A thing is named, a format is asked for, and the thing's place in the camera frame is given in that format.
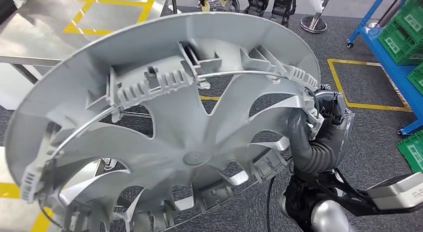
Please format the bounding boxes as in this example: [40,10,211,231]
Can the green plastic crate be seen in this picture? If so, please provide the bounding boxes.
[378,17,423,66]
[396,129,423,174]
[395,0,423,43]
[406,62,423,96]

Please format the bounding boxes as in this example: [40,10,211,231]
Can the steel table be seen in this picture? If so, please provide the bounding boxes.
[0,0,183,111]

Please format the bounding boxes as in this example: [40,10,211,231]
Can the blue metal shelf rack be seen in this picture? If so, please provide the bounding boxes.
[346,0,423,136]

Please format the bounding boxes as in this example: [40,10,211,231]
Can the black idle robot legs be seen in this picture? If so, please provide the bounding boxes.
[243,0,298,27]

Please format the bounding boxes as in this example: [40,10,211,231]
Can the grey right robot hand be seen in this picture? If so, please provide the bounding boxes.
[286,85,356,168]

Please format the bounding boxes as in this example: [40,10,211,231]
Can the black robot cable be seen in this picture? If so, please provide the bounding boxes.
[265,176,277,232]

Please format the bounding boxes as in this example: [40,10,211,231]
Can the person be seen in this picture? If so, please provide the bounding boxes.
[197,0,229,12]

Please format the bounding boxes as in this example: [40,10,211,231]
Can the grey plastic wheel hubcap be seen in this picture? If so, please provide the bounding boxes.
[4,11,322,232]

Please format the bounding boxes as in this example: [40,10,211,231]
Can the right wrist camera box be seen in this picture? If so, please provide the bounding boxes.
[365,172,423,212]

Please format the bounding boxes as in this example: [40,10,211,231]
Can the chrome barrier post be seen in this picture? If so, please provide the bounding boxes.
[300,0,328,34]

